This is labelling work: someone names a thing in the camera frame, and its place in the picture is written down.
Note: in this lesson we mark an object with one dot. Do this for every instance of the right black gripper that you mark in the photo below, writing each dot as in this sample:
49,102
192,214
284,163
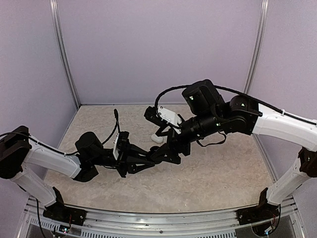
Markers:
173,139

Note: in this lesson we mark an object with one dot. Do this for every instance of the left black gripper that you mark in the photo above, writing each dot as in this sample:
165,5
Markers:
130,151

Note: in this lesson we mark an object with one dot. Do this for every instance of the white earbud charging case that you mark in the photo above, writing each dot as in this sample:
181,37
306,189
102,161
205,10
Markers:
157,139

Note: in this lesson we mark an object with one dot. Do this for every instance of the black round disc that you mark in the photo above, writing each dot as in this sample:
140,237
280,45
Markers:
150,156

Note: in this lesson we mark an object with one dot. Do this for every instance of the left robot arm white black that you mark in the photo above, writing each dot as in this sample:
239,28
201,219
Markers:
19,150

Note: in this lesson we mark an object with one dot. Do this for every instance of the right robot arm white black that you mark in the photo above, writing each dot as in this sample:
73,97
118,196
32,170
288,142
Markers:
243,114

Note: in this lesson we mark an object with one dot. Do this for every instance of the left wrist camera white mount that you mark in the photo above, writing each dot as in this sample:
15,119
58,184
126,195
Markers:
120,143

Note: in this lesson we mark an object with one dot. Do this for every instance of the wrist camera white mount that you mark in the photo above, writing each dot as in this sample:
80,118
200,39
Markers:
164,117
120,143

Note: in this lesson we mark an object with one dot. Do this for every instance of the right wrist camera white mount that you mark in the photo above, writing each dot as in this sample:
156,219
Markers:
164,117

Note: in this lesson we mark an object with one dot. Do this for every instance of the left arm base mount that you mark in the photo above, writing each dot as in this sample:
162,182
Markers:
70,215

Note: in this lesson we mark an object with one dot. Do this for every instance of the front aluminium rail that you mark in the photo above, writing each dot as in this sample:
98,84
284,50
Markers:
100,223

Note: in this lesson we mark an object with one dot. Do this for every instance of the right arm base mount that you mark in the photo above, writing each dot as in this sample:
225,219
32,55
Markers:
255,214

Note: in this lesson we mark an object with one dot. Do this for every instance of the left aluminium frame post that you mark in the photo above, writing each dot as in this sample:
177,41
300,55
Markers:
63,54

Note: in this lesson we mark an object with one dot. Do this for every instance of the aluminium frame post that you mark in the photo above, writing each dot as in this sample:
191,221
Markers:
257,46
63,54

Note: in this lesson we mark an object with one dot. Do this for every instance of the right aluminium frame post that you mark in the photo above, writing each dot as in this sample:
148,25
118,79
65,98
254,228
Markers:
257,46

